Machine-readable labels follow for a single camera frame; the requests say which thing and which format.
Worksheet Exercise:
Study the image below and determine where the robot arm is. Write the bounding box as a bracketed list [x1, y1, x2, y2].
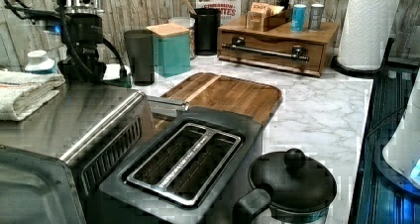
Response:
[3, 0, 106, 83]

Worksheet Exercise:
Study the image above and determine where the white and blue jar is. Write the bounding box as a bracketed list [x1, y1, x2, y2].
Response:
[25, 50, 57, 74]

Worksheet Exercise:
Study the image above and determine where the black paper towel holder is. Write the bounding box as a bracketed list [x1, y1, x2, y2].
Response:
[331, 38, 395, 79]

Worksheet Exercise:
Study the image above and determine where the black lidded kettle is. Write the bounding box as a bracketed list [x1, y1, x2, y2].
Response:
[232, 149, 337, 224]

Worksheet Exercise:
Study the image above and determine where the dark grey tumbler cup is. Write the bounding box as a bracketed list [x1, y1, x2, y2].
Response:
[124, 30, 155, 85]

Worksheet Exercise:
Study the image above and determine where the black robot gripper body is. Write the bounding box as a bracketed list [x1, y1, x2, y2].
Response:
[58, 13, 106, 83]

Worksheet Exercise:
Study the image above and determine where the wooden drawer organizer box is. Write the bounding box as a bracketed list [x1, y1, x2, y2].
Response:
[217, 16, 339, 77]

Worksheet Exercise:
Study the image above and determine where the white paper towel roll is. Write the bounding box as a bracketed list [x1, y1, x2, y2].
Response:
[338, 0, 400, 69]

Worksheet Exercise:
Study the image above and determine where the wooden spoon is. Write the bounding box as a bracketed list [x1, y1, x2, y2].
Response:
[181, 0, 197, 15]

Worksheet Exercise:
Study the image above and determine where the black utensil holder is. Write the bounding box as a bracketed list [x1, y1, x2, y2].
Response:
[191, 8, 221, 56]

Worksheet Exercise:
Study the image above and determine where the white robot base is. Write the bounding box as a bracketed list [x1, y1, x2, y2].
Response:
[375, 75, 420, 197]

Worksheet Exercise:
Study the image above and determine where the blue can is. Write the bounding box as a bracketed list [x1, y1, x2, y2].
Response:
[291, 4, 306, 32]

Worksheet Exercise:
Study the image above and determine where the stainless steel toaster oven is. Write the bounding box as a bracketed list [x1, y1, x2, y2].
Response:
[0, 83, 188, 224]

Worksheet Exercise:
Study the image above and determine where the black two-slot toaster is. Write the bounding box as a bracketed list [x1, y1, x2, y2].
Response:
[96, 107, 263, 224]

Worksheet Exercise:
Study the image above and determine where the teal canister with wooden lid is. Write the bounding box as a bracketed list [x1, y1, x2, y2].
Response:
[147, 23, 190, 77]

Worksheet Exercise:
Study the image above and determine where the white plate on green bowl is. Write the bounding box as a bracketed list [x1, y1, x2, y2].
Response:
[103, 63, 132, 88]

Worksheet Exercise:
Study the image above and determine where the folded white towel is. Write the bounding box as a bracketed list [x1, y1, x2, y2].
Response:
[0, 71, 65, 121]

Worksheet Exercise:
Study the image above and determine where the wooden cutting board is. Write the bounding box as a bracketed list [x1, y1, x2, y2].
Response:
[161, 72, 282, 126]

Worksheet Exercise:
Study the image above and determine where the cinnamon cereal box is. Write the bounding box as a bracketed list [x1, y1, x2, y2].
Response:
[195, 0, 243, 26]

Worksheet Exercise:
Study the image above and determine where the grey can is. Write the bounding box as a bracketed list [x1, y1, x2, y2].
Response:
[308, 4, 324, 31]

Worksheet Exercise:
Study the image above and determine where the tea bag box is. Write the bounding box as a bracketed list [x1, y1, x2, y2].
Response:
[246, 2, 292, 32]

